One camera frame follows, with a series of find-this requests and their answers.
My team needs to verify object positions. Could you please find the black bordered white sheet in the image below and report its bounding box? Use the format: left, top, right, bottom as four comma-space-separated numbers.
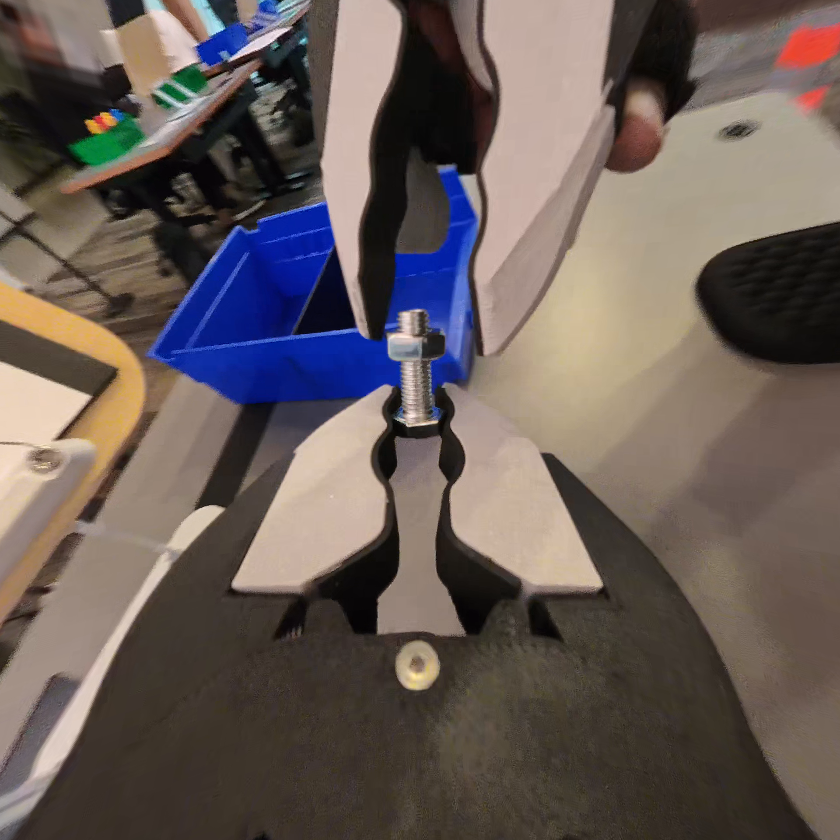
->
0, 319, 119, 441

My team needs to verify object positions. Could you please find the wooden stand board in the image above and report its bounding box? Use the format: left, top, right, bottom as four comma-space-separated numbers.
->
0, 282, 147, 618

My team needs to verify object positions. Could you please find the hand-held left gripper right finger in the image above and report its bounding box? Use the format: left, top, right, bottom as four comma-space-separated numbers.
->
435, 385, 606, 634

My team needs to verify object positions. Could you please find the person's right hand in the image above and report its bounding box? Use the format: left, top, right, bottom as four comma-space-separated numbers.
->
607, 79, 665, 173

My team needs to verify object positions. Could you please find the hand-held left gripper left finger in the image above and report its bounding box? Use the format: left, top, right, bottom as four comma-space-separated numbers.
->
230, 385, 401, 634

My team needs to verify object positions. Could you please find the green bin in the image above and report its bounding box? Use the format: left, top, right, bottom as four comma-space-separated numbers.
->
69, 117, 145, 165
152, 66, 207, 109

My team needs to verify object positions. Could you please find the orange traffic cone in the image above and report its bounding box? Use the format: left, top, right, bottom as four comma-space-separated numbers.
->
774, 23, 840, 112

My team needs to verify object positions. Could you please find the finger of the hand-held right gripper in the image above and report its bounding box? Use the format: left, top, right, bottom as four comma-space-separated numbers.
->
472, 0, 618, 357
322, 0, 411, 341

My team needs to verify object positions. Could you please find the silver hex nut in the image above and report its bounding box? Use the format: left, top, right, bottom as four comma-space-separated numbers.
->
387, 331, 447, 361

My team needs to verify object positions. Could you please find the small blue bin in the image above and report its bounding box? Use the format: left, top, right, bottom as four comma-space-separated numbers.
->
197, 23, 249, 67

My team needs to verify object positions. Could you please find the wooden desk with green bins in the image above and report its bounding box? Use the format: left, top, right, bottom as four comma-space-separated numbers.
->
59, 62, 263, 194

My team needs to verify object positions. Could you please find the black tripod stand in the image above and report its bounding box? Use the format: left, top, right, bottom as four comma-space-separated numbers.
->
0, 197, 135, 316

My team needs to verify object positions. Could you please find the black wrist rest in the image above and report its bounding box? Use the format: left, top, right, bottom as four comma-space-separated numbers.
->
696, 222, 840, 365

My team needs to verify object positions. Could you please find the white metal stand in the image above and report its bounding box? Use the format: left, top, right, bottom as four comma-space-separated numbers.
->
0, 438, 227, 815

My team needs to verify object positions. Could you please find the silver hex bolt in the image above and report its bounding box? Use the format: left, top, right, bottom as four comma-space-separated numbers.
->
387, 310, 447, 437

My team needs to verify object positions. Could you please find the blue plastic bin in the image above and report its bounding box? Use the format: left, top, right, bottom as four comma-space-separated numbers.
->
147, 167, 479, 404

